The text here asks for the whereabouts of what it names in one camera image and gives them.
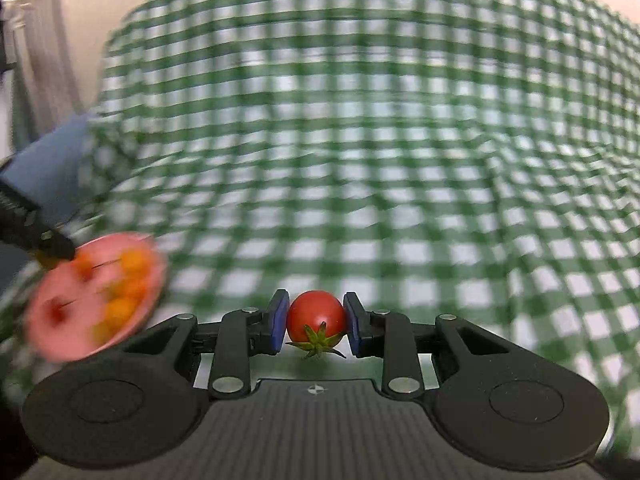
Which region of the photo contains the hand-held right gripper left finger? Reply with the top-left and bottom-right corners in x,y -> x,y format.
121,289 -> 291,401

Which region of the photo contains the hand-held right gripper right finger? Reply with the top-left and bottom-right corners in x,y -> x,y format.
342,291 -> 516,401

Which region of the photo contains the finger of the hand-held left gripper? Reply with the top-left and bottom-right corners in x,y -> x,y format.
36,227 -> 79,264

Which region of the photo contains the pink plate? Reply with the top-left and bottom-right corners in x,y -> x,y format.
22,232 -> 168,363

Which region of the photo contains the large mandarin orange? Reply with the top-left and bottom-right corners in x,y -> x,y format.
102,297 -> 141,323

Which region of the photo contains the blue cushion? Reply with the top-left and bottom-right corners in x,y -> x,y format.
0,115 -> 93,281

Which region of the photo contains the green checked tablecloth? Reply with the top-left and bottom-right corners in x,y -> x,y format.
0,0 -> 640,461

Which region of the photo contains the white plastic clip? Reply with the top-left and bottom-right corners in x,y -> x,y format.
2,0 -> 60,26

